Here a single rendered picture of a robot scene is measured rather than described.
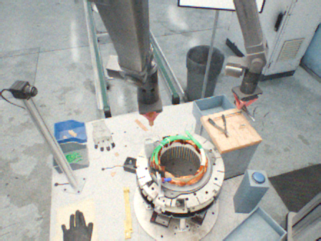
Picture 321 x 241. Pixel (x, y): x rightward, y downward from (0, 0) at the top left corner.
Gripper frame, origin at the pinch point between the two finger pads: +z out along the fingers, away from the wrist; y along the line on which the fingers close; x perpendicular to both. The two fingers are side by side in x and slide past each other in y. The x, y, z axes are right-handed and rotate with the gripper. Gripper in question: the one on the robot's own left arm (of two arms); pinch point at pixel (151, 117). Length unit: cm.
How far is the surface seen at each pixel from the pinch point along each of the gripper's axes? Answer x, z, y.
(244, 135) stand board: 38.2, 26.5, -5.1
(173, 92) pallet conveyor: 18, 62, -68
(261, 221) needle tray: 33, 27, 28
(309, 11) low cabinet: 173, 69, -167
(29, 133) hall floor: -124, 135, -104
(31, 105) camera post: -36.8, -3.0, -8.1
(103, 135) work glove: -28, 52, -32
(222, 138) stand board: 28.5, 26.0, -4.7
